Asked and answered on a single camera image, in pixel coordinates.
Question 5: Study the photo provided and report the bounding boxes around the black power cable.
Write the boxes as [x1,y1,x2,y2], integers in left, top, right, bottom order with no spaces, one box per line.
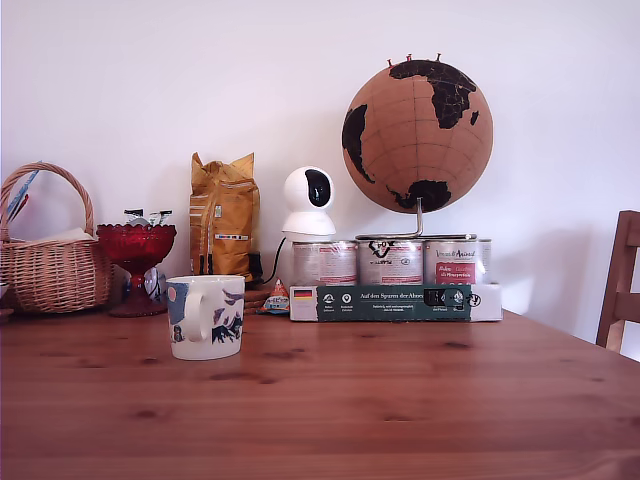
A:
[269,235,287,289]

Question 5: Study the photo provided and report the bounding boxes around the white mug with blue print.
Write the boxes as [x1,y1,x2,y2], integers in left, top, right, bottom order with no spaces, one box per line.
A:
[165,273,247,361]

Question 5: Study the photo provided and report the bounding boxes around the metal globe stand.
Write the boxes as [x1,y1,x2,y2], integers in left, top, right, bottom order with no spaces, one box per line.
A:
[355,196,477,242]

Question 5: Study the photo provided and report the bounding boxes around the white paper napkins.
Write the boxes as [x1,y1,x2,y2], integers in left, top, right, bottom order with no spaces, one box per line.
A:
[9,227,96,245]

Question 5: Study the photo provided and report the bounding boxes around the cork globe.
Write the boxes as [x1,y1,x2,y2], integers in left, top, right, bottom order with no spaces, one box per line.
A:
[341,58,495,215]

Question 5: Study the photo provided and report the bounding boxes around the yellow coffee bag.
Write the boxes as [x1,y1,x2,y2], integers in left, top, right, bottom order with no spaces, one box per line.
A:
[188,151,263,289]

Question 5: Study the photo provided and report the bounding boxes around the silver labelled food can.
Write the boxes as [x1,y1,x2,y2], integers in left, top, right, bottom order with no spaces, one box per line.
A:
[355,238,425,287]
[422,238,481,286]
[291,239,359,287]

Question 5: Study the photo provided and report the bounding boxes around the white dome security camera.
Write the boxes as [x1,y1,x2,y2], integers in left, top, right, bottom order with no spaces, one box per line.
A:
[279,165,338,239]

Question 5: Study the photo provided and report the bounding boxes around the wooden chair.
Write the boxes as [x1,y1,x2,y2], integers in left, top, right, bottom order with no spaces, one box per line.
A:
[595,209,640,362]

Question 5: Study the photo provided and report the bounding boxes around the wicker basket with handle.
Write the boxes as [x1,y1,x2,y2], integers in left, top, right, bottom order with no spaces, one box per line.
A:
[0,160,115,315]

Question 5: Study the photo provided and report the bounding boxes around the red glass goblet bowl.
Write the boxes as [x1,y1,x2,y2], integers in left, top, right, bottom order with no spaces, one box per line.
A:
[95,222,177,318]

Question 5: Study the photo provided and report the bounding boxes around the orange blue triangular snack packet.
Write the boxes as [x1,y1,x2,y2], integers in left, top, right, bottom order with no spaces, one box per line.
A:
[255,277,291,316]

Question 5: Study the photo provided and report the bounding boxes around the green white cardboard tray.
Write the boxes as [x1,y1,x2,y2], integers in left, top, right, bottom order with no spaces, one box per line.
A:
[288,282,503,324]

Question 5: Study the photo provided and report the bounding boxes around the long blue white packet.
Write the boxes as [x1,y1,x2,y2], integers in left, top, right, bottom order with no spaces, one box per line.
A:
[2,168,41,226]

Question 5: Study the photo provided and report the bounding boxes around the blue white ceramic cup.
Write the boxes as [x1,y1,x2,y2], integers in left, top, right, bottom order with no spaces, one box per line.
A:
[117,266,168,303]

